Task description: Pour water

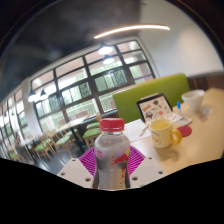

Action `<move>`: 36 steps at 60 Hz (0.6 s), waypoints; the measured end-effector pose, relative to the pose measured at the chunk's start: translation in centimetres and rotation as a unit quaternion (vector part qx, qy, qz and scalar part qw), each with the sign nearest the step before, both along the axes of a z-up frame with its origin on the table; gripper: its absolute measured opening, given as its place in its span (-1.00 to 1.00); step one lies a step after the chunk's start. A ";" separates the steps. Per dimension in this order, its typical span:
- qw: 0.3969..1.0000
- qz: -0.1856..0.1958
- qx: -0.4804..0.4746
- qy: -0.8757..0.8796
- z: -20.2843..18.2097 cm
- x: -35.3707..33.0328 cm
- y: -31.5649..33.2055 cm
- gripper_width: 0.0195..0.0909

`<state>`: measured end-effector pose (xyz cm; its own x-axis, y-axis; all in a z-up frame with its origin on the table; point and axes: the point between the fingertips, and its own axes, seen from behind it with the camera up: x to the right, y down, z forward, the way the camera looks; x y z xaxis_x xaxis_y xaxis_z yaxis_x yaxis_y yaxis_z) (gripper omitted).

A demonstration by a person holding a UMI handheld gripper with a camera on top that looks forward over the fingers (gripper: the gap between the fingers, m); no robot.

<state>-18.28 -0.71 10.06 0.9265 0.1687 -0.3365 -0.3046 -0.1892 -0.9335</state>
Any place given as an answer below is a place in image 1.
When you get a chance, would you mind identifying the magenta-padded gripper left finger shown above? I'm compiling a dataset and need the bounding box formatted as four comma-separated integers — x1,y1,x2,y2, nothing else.
57,148,101,189

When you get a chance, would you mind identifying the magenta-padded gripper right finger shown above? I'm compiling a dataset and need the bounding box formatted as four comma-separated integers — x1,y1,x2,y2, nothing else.
127,145,168,189

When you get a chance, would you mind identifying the red-capped clear drink bottle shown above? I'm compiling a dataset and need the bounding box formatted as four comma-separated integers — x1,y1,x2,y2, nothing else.
92,117,132,191

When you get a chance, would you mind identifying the group of green-seated wooden chairs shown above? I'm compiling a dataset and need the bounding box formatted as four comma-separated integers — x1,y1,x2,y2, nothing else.
6,113,103,161

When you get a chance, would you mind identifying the yellow mug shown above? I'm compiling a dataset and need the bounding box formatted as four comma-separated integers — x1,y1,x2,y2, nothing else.
147,118,183,149

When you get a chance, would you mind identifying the open white paper booklet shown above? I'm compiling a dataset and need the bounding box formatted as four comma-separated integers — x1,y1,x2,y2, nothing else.
123,118,151,143

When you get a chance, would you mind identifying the light wooden dining table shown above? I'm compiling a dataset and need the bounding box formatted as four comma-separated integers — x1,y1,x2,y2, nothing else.
54,116,98,148

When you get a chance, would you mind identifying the black-framed tablet with pictures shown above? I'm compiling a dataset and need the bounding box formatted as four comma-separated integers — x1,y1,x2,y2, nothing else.
136,92,174,124

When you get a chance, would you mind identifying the small blue-capped bottle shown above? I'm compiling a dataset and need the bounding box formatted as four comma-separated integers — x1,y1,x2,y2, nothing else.
176,100,183,118

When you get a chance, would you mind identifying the green upholstered bench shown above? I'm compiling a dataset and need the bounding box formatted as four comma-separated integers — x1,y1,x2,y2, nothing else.
112,73,191,124

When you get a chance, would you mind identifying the white paper napkin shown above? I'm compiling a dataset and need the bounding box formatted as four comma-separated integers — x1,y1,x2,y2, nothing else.
199,106,214,123

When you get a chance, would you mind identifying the white bowl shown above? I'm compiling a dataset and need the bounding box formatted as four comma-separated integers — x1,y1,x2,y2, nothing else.
181,89,206,113

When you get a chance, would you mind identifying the group of pendant lamps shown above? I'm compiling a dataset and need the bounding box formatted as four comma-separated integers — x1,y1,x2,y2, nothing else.
27,43,116,103

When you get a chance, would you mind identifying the long curved ceiling light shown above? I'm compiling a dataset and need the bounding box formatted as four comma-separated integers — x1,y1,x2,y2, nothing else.
93,24,171,40

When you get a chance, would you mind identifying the large dark-framed window wall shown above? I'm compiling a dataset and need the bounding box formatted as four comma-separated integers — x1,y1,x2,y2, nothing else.
0,39,156,138

